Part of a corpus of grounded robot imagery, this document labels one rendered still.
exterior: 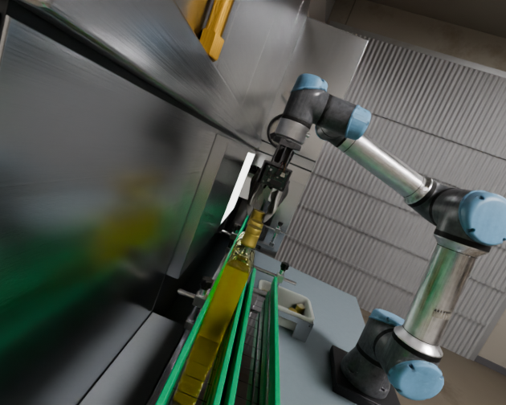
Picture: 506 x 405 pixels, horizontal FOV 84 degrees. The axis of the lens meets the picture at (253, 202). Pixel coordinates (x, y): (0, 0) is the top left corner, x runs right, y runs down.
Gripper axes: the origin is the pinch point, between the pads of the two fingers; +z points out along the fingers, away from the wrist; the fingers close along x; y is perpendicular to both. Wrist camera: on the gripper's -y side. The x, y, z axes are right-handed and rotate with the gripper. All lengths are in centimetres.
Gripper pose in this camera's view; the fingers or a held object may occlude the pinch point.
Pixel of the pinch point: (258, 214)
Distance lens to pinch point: 73.5
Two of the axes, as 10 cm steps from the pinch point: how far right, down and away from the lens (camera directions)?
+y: -0.8, 1.5, -9.9
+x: 9.3, 3.8, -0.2
